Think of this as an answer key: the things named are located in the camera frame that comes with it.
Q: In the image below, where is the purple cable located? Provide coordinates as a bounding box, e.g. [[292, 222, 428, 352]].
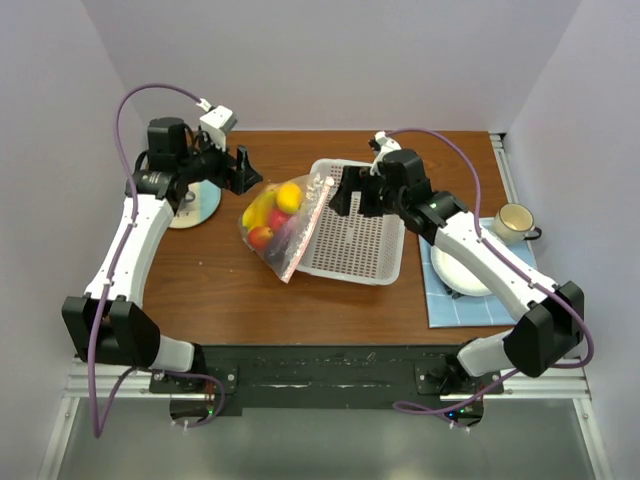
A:
[[384, 128, 595, 419], [87, 83, 221, 439]]

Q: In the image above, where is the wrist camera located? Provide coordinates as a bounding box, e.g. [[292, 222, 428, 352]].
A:
[[369, 131, 401, 161], [199, 105, 237, 136]]

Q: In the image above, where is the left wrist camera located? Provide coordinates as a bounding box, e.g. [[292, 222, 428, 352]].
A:
[[199, 105, 237, 136]]

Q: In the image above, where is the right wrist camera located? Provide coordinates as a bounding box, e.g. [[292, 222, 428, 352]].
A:
[[369, 131, 401, 161]]

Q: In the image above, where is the white paper plate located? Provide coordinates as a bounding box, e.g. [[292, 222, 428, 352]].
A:
[[430, 246, 491, 299]]

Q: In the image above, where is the clear zip top bag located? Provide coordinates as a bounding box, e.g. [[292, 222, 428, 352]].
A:
[[238, 173, 334, 283]]

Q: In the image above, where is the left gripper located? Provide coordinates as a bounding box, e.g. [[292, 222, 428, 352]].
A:
[[178, 127, 263, 195]]

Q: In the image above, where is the yellow fake banana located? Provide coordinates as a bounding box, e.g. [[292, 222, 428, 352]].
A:
[[241, 187, 277, 231]]

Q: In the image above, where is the yellow fake lemon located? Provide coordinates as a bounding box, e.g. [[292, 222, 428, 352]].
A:
[[276, 182, 304, 215]]

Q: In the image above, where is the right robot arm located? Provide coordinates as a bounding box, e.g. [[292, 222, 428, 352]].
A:
[[329, 149, 594, 393]]

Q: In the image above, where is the white plastic basket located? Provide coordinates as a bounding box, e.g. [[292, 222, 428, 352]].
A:
[[294, 158, 406, 287]]

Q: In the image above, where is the red orange fake peach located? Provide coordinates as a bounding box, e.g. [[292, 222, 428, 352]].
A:
[[248, 226, 274, 251]]

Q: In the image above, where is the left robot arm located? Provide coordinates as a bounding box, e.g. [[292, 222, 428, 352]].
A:
[[62, 107, 263, 392]]

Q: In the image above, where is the aluminium frame rail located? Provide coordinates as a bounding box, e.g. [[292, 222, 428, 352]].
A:
[[37, 130, 614, 480]]

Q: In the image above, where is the purple fake eggplant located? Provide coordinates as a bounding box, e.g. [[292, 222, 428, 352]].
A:
[[263, 217, 297, 264]]

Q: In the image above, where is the blue checked cloth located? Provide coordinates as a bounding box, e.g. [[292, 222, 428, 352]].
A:
[[417, 217, 541, 330]]

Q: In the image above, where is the cream and blue plate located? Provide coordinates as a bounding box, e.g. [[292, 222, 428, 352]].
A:
[[169, 180, 221, 230]]

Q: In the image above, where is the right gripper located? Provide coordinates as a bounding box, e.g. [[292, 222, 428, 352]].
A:
[[329, 165, 407, 217]]

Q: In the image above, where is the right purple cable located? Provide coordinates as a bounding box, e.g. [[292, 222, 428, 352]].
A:
[[384, 128, 595, 419]]

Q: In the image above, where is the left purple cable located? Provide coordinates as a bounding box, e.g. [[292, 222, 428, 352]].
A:
[[87, 83, 221, 439]]

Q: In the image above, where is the red fake apple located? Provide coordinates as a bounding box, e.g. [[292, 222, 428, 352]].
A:
[[267, 208, 291, 233]]

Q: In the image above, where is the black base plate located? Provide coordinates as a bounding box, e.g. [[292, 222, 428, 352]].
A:
[[149, 343, 504, 426]]

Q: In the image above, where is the cream enamel mug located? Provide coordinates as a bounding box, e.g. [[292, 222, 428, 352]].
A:
[[491, 203, 542, 245]]

